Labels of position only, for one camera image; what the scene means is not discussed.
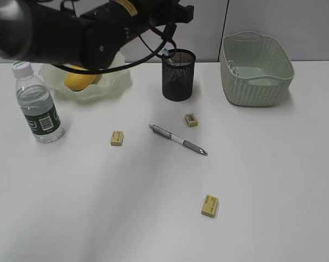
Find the black mesh pen holder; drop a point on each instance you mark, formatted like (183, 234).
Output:
(177, 81)

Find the white blue ballpoint pen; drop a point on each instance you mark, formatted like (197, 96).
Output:
(167, 57)

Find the yellow eraser left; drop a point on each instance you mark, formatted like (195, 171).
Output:
(117, 138)

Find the pale green wavy glass plate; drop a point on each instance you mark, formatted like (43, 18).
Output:
(105, 86)

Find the clear water bottle green label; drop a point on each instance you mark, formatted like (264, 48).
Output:
(36, 104)

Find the yellow eraser with barcode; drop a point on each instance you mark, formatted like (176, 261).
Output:
(191, 120)

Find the pale green woven plastic basket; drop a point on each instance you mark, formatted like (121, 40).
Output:
(265, 69)

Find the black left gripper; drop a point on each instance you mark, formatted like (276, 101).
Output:
(162, 12)

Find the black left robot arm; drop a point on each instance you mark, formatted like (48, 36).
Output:
(87, 44)

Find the yellow mango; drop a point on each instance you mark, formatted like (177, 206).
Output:
(78, 82)

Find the printed waste paper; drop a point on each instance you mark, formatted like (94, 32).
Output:
(232, 67)

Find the yellow eraser front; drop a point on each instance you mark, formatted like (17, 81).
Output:
(210, 206)

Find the white grey ballpoint pen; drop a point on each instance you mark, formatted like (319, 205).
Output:
(168, 135)

